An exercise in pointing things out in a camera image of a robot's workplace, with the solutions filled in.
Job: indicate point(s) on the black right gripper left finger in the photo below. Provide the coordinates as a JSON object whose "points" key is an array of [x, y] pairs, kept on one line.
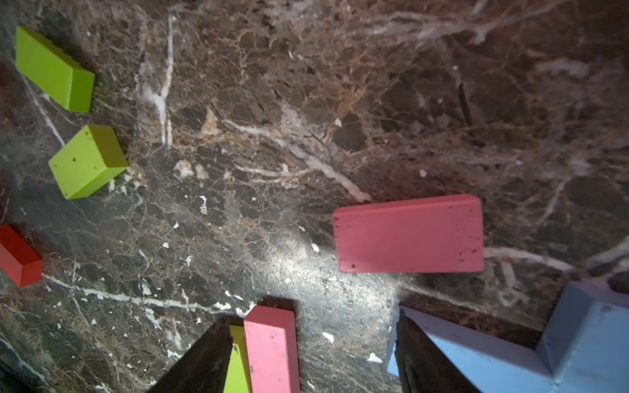
{"points": [[204, 367]]}

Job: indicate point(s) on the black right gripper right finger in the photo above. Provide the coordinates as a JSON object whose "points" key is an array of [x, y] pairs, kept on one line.
{"points": [[422, 366]]}

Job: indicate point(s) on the blue block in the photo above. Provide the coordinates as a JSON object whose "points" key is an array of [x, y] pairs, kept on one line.
{"points": [[490, 363], [585, 343]]}

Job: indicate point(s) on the red block front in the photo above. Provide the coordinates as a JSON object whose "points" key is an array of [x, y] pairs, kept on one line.
{"points": [[18, 260]]}

